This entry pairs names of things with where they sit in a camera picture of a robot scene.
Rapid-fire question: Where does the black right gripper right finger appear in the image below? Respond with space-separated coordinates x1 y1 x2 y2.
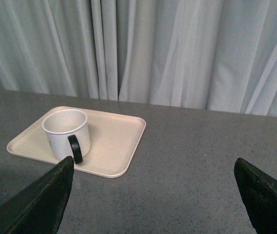
234 157 277 234

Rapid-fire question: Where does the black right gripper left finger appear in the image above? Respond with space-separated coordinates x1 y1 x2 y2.
0 156 74 234

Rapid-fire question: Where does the white smiley mug black handle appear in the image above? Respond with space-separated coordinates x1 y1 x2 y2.
42 109 91 164

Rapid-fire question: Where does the beige rectangular tray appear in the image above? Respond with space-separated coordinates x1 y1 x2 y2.
6 106 146 178

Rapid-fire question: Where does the pale grey curtain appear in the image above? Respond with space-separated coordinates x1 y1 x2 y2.
0 0 277 117

